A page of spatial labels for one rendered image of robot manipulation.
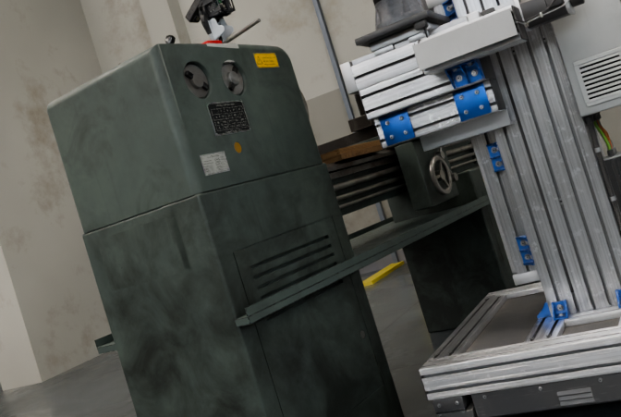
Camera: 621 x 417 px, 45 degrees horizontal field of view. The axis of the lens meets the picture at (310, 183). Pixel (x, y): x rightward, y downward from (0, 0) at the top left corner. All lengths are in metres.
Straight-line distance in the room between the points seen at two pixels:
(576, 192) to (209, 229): 1.05
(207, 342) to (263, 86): 0.75
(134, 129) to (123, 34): 5.78
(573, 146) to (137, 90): 1.21
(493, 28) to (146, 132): 0.91
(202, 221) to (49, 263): 4.90
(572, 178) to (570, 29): 0.42
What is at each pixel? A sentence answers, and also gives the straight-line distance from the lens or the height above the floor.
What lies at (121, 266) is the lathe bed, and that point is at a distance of 2.11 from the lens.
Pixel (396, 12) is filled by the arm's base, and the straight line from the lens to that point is 2.14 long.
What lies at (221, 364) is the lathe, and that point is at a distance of 1.95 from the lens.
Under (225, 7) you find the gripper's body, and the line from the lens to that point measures 2.32.
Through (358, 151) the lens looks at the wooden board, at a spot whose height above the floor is 0.88.
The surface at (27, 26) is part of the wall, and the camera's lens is 7.45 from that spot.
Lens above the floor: 0.77
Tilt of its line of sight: 1 degrees up
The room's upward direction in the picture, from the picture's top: 17 degrees counter-clockwise
